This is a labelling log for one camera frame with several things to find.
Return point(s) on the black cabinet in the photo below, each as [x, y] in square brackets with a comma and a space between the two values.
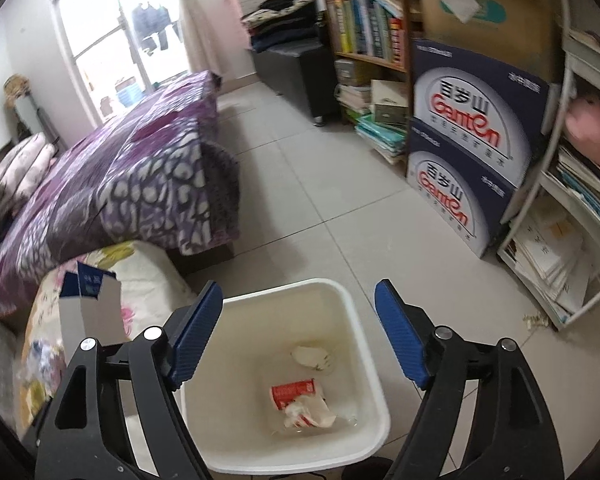
[290, 75]

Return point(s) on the pile of folded clothes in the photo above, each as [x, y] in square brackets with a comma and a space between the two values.
[280, 25]

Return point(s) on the stack of booklets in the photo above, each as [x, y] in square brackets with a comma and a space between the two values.
[585, 185]

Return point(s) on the brown cardboard box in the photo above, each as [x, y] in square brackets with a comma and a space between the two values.
[505, 35]

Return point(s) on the blue printed cardboard box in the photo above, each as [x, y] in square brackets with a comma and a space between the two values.
[480, 110]
[455, 195]

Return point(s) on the pink rounded object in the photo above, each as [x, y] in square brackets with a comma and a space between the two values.
[595, 135]

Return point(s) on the stack of papers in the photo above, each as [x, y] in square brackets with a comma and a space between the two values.
[550, 255]

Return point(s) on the white plastic bin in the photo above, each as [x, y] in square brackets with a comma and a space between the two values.
[280, 320]

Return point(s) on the crumpled white wrapper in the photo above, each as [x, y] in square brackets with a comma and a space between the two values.
[307, 412]

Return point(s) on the dark hanging jacket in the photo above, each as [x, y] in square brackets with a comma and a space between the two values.
[147, 17]

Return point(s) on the grey storage box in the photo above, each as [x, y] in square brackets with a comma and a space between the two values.
[352, 72]

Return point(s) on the wooden bookshelf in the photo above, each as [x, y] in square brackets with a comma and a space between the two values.
[402, 5]

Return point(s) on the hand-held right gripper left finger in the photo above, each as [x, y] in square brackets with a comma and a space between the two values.
[197, 332]

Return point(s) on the pink patterned pillow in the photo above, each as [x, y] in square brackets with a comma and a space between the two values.
[17, 152]

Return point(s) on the bed with purple bedspread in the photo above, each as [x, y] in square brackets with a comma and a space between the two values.
[130, 160]

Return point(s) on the small beige box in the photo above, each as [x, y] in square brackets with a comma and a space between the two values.
[390, 105]

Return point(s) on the stack of flat books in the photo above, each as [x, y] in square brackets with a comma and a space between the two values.
[380, 135]

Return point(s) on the red paper cup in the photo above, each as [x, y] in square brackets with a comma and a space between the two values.
[294, 392]

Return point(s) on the patterned hat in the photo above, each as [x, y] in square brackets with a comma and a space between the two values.
[17, 87]

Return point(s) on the striped pillows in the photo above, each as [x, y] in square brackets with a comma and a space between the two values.
[32, 175]

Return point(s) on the row of upright books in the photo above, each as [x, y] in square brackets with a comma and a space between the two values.
[365, 30]

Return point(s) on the crumpled white paper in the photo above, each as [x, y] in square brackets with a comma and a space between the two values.
[312, 355]

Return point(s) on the cream curtain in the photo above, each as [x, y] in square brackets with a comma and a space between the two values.
[195, 25]

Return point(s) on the blue basket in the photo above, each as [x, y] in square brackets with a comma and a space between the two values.
[129, 95]

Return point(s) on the window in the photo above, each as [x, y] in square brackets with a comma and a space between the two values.
[105, 35]

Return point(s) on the floral cloth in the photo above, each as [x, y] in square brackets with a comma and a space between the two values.
[145, 265]

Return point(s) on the white rack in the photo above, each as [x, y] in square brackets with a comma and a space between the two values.
[542, 160]

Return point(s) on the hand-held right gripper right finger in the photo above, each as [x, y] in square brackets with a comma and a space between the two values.
[397, 330]

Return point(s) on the blue and white carton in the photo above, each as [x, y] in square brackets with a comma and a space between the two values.
[87, 320]

